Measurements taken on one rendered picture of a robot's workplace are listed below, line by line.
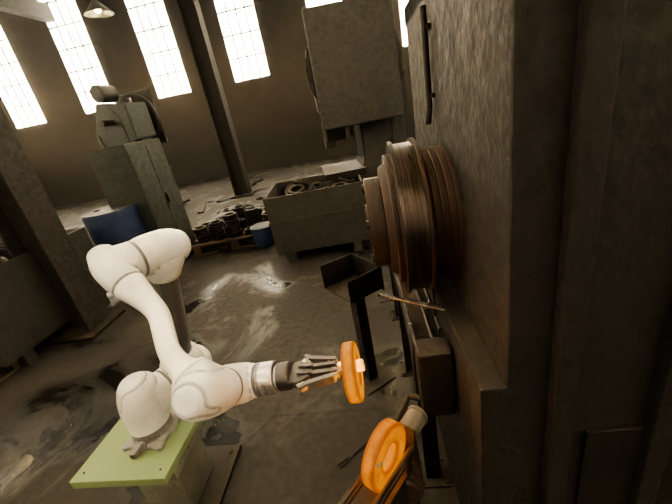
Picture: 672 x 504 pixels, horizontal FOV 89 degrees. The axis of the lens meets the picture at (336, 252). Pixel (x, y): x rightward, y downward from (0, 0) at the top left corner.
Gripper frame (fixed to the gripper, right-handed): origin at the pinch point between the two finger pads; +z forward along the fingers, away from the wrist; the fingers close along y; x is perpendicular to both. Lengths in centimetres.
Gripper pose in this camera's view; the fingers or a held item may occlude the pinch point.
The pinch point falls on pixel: (351, 366)
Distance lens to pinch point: 95.8
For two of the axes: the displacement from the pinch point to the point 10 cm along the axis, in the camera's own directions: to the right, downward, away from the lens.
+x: -2.3, -8.9, -3.8
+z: 9.7, -1.9, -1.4
